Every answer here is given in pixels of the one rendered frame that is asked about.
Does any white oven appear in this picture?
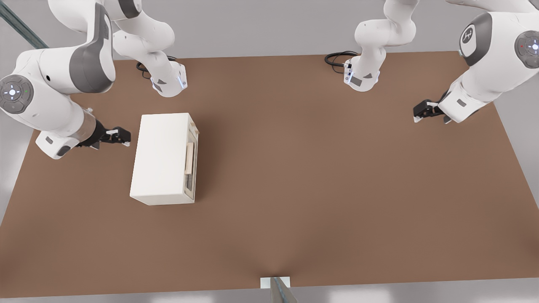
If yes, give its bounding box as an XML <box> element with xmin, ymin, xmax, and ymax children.
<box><xmin>129</xmin><ymin>112</ymin><xmax>200</xmax><ymax>206</ymax></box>

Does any white oven door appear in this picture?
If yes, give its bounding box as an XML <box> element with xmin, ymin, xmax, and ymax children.
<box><xmin>183</xmin><ymin>113</ymin><xmax>200</xmax><ymax>204</ymax></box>

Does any pale oven door handle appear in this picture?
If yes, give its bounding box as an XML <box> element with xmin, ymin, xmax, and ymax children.
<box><xmin>185</xmin><ymin>142</ymin><xmax>195</xmax><ymax>176</ymax></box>

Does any black cable loop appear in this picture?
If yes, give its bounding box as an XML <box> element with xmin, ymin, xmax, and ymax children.
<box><xmin>324</xmin><ymin>51</ymin><xmax>359</xmax><ymax>75</ymax></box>
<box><xmin>136</xmin><ymin>56</ymin><xmax>178</xmax><ymax>80</ymax></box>

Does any silver frame post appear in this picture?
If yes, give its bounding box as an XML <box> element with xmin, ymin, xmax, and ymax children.
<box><xmin>260</xmin><ymin>276</ymin><xmax>299</xmax><ymax>303</ymax></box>
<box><xmin>0</xmin><ymin>2</ymin><xmax>50</xmax><ymax>50</ymax></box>

